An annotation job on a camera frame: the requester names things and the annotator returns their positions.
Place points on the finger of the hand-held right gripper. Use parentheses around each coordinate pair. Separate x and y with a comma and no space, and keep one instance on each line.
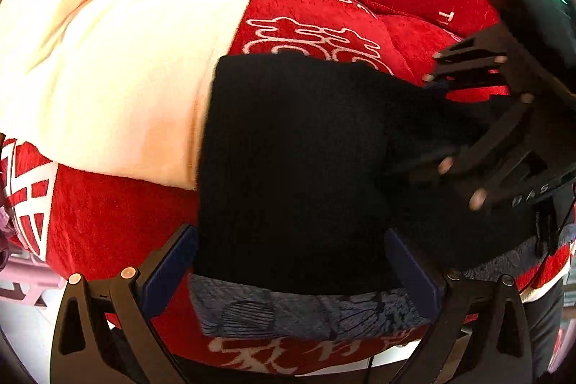
(472,60)
(499,159)

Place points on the black pants with patterned waistband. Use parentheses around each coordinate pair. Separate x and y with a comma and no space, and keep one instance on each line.
(292,163)

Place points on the pink object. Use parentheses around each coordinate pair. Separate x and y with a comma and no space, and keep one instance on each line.
(27,276)

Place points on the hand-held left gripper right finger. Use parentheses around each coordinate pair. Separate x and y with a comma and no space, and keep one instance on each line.
(411,271)

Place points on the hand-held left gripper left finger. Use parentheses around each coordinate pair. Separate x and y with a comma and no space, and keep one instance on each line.
(173,262)

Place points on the red printed blanket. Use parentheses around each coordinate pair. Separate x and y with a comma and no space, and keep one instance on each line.
(112,222)

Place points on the cream white blanket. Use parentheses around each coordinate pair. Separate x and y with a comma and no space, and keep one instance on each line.
(112,73)

